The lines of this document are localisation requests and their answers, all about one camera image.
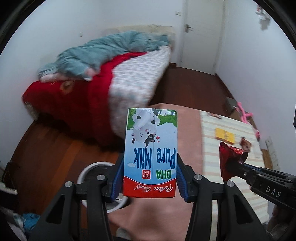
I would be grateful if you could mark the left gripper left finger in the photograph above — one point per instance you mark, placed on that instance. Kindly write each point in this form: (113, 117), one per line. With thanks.
(115, 178)

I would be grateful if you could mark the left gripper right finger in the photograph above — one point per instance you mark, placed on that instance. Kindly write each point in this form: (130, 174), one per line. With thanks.
(186, 186)

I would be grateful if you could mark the pure milk carton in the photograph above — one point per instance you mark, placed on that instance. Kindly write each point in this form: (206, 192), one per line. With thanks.
(151, 148)

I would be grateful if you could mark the red foil wrapper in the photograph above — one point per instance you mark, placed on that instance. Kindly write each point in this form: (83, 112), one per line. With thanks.
(229, 155)

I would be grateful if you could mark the white round trash bin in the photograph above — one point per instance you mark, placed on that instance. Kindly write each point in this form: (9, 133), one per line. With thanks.
(92, 189)

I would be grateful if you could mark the yellow snack packet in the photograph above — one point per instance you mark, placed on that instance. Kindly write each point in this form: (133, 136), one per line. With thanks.
(224, 136)

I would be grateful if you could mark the pink fleece blanket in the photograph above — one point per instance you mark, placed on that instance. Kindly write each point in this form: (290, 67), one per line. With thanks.
(166, 218)

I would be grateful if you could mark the red blanket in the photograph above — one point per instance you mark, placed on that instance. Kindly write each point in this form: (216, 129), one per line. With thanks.
(82, 105)

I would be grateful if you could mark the pink panther plush toy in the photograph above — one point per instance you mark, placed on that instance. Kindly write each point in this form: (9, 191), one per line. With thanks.
(246, 117)

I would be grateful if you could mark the cardboard box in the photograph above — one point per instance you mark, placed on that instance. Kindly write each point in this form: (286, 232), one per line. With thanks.
(230, 105)

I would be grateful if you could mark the blue cloth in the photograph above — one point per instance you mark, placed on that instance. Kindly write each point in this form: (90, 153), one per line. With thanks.
(26, 222)

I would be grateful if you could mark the patterned white mattress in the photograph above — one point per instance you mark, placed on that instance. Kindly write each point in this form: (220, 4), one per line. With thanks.
(134, 83)

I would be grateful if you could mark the teal fluffy blanket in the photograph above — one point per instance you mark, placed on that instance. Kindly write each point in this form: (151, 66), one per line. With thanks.
(84, 61)

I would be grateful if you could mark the white door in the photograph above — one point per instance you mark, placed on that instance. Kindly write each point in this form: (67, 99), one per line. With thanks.
(204, 22)

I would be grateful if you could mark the white wall socket strip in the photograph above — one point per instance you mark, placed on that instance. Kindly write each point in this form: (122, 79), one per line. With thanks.
(272, 153)

